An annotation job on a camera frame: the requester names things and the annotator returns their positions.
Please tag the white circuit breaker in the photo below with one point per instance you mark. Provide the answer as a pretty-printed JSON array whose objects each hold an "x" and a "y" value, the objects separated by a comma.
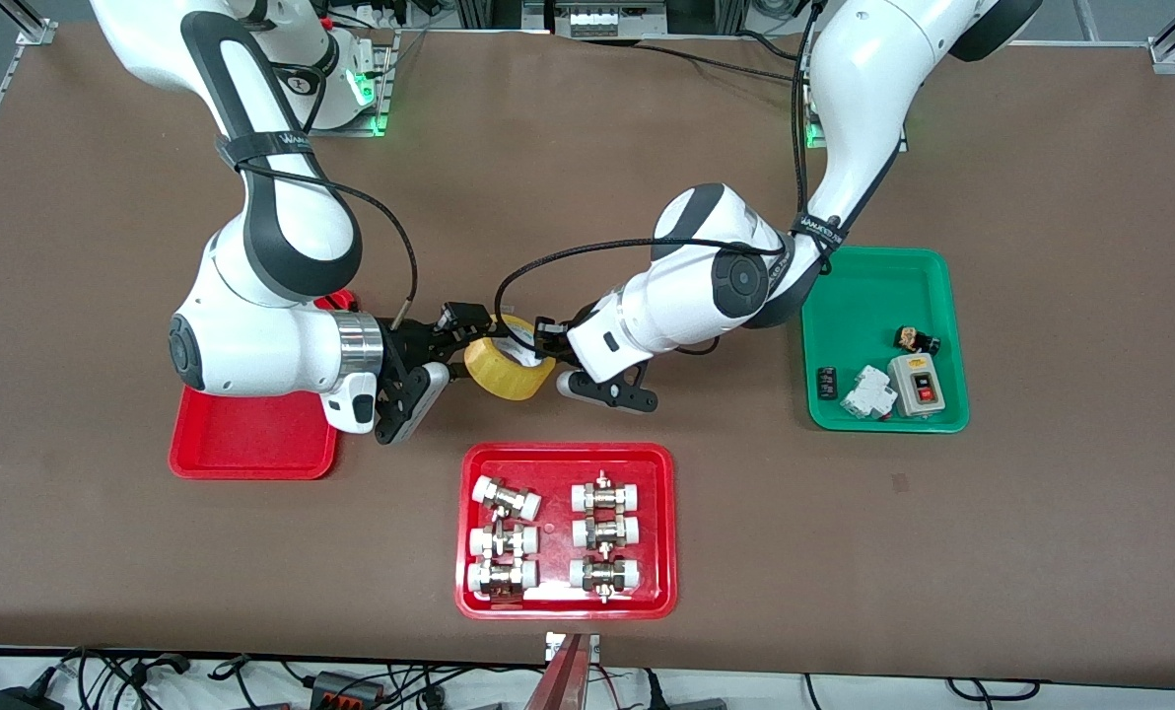
[{"x": 868, "y": 394}]

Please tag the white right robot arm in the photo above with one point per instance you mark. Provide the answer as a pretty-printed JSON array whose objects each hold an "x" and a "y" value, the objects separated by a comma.
[{"x": 272, "y": 345}]

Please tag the small black rectangular component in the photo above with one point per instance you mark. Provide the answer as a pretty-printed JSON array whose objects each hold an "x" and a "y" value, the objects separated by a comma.
[{"x": 826, "y": 383}]

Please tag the aluminium frame post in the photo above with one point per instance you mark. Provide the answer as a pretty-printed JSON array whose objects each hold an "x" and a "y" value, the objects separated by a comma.
[{"x": 479, "y": 12}]

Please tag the metal pipe fitting white caps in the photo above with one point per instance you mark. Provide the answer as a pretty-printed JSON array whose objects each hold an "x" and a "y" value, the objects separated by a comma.
[
  {"x": 502, "y": 541},
  {"x": 606, "y": 532},
  {"x": 606, "y": 495},
  {"x": 502, "y": 577},
  {"x": 506, "y": 499},
  {"x": 604, "y": 574}
]

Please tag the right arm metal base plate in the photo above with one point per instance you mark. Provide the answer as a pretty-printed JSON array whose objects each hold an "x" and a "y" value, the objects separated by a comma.
[{"x": 385, "y": 99}]

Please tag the silver metal bracket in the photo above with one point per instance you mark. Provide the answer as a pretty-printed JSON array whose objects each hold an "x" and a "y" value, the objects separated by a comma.
[{"x": 551, "y": 646}]

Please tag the grey switch box red button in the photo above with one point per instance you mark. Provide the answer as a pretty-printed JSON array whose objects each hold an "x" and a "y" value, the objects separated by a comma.
[{"x": 918, "y": 387}]

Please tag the grey connector block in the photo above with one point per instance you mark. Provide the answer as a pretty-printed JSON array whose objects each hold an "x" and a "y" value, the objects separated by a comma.
[{"x": 336, "y": 682}]

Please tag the yellow tape roll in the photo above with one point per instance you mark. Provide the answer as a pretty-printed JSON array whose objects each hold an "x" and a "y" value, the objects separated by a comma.
[{"x": 499, "y": 380}]

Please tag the red metal bar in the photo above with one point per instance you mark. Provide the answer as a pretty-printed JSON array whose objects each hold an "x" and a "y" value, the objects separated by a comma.
[{"x": 563, "y": 685}]

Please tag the red tray with fittings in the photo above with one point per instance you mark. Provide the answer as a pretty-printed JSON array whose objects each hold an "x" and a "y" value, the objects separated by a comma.
[{"x": 556, "y": 532}]

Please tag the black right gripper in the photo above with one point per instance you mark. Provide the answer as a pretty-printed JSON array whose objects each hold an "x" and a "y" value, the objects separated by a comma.
[{"x": 405, "y": 343}]

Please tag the empty red plastic tray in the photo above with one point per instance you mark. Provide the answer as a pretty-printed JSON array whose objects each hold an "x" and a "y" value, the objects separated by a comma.
[{"x": 252, "y": 444}]

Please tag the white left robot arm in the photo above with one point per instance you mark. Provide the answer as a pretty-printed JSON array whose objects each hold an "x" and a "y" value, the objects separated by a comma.
[{"x": 863, "y": 99}]

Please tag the black power adapter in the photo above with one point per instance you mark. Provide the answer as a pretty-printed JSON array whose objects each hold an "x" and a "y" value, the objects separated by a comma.
[{"x": 26, "y": 700}]

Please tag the small black brown component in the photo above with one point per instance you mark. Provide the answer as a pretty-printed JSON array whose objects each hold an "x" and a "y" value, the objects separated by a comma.
[{"x": 918, "y": 341}]

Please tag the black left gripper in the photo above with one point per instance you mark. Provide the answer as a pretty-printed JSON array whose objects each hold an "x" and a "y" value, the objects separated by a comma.
[{"x": 555, "y": 341}]

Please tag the white power strip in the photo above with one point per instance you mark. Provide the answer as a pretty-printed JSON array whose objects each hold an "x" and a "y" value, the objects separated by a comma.
[{"x": 597, "y": 20}]

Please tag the green plastic tray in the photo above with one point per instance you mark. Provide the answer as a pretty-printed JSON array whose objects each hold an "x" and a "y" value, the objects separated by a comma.
[{"x": 893, "y": 286}]

